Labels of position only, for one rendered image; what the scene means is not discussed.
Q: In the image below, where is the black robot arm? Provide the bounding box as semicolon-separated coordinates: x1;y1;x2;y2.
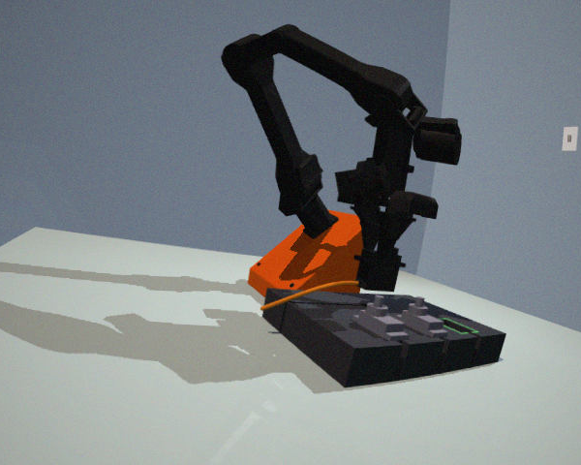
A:
221;24;462;239

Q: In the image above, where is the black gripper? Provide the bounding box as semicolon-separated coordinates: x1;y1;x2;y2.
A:
337;151;439;261

